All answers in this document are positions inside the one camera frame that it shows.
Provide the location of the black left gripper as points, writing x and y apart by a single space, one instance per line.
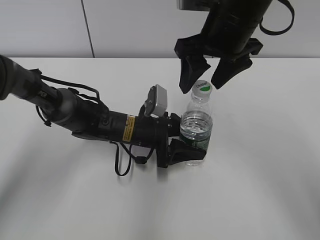
154 132

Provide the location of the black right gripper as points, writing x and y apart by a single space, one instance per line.
227 29

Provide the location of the white green bottle cap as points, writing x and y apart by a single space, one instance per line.
202 89

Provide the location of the clear water bottle green label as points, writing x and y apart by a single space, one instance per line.
196 123

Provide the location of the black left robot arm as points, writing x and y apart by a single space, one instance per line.
87 117

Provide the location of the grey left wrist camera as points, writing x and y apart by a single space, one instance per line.
156 102

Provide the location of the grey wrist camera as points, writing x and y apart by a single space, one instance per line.
156 102
196 5

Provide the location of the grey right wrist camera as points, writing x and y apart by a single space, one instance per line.
196 5

